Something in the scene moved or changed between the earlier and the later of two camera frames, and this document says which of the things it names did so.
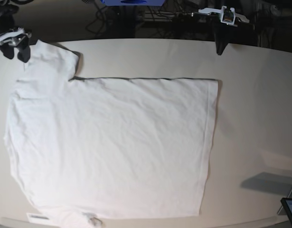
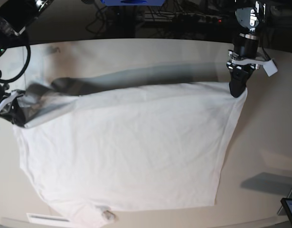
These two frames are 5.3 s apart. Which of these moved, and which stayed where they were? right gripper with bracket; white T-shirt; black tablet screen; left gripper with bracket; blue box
Moved: left gripper with bracket; right gripper with bracket; white T-shirt
Stayed: black tablet screen; blue box
